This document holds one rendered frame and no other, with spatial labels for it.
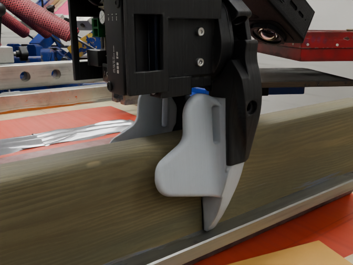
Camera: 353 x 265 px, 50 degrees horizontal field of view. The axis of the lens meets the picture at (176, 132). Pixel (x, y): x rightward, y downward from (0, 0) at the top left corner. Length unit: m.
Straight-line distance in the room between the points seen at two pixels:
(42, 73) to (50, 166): 0.71
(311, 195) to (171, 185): 0.15
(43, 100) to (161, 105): 0.59
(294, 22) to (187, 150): 0.12
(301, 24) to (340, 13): 2.24
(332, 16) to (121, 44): 2.39
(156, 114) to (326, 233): 0.18
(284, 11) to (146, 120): 0.12
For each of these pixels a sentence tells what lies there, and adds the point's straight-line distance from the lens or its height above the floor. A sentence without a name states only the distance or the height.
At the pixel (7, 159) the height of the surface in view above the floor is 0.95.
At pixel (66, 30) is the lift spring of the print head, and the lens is 1.30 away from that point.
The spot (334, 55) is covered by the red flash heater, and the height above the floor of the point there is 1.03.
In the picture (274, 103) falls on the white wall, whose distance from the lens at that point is 2.82.
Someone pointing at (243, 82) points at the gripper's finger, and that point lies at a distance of 0.21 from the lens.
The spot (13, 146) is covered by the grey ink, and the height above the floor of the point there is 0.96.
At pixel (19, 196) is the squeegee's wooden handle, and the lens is 0.20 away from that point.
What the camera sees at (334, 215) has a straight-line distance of 0.39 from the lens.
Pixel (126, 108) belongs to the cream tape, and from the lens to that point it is 0.81.
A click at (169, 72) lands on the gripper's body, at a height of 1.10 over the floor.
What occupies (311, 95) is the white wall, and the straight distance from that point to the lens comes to 2.64.
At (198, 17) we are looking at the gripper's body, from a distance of 0.20.
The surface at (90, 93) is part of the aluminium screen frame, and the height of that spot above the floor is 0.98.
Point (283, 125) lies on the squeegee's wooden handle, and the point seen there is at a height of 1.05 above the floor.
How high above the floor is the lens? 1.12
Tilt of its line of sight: 16 degrees down
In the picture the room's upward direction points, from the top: straight up
